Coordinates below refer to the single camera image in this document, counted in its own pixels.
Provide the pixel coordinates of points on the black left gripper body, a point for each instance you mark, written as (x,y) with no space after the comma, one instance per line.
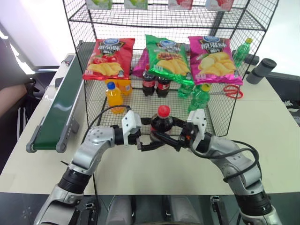
(137,139)

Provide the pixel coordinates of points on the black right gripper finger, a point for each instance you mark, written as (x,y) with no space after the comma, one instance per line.
(170,140)
(180,122)

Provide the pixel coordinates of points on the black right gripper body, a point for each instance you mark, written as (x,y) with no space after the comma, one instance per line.
(187,137)

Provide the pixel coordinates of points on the cola bottle with red cap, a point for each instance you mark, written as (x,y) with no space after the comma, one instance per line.
(161,123)

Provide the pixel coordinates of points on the person bare forearm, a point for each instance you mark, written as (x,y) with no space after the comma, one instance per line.
(11,97)

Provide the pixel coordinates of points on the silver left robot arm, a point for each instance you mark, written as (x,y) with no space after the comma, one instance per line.
(93,146)

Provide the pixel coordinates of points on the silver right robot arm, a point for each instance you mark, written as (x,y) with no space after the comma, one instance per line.
(234,154)

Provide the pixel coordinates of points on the green conveyor belt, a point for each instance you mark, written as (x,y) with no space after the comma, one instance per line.
(58,110)

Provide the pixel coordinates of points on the conveyor control box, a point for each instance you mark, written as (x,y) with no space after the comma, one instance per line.
(66,60)

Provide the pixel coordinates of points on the green soda bottle yellow cap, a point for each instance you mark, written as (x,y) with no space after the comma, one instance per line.
(241,52)
(199,99)

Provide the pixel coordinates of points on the cola bottle with red label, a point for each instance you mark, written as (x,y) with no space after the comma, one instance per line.
(163,87)
(148,83)

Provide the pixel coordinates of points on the orange soda bottle blue cap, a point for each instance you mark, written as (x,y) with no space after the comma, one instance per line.
(114,97)

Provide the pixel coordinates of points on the magenta potato chip bag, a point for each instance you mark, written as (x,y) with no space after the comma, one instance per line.
(214,61)
(141,64)

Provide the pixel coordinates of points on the green potato chip bag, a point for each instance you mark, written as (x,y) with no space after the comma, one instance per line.
(168,58)

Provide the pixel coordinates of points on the red potato chip bag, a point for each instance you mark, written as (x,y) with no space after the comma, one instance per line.
(109,58)

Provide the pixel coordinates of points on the grey black cylinder device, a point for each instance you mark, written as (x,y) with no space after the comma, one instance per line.
(260,71)

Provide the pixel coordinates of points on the black flat device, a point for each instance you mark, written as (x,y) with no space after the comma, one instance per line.
(252,59)

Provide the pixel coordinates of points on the black striped trousers leg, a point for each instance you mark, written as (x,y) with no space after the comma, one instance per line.
(24,117)

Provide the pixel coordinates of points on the green printed snack box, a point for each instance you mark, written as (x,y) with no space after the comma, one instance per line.
(136,3)
(99,3)

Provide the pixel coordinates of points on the red printed snack box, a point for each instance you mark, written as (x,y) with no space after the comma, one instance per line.
(180,3)
(220,4)

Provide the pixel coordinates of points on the person dark shirt torso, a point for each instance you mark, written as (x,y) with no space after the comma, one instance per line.
(10,63)

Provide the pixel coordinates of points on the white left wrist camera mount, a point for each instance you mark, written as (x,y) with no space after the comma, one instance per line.
(129,122)

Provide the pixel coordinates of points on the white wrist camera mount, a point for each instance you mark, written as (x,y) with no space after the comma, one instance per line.
(198,119)
(129,122)

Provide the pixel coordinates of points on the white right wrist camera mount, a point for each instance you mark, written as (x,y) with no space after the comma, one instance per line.
(198,119)

